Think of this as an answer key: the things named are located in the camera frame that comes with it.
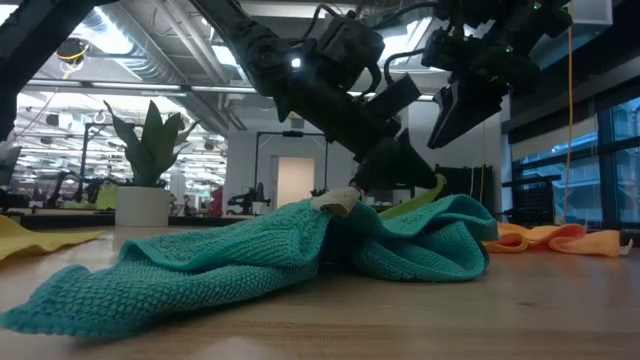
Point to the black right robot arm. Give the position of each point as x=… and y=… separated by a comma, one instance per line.
x=500, y=20

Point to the long ceiling light tube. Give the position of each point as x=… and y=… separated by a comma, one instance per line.
x=150, y=86

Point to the black rig frame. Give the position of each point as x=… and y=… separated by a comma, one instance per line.
x=292, y=133

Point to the black aluminium table frame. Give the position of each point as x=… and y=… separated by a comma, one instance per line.
x=65, y=220

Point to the yellow microfiber towel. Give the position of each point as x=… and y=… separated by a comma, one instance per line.
x=30, y=240

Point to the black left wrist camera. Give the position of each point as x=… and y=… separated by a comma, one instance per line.
x=350, y=47

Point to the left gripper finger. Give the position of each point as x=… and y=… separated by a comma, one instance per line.
x=380, y=170
x=415, y=165

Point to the black round ceiling fixture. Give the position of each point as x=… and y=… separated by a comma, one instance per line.
x=72, y=50

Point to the black folded panels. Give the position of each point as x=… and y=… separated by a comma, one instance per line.
x=460, y=185

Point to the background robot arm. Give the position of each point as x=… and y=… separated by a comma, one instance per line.
x=247, y=200

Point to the orange microfiber towel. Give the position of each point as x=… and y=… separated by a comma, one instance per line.
x=575, y=240

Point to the teal microfiber towel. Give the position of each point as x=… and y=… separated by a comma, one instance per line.
x=225, y=260

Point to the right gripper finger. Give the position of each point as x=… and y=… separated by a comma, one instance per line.
x=480, y=112
x=445, y=117

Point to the potted plant in white pot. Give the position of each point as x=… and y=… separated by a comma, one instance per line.
x=145, y=205

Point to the green microfiber towel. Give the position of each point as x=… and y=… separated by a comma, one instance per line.
x=415, y=200

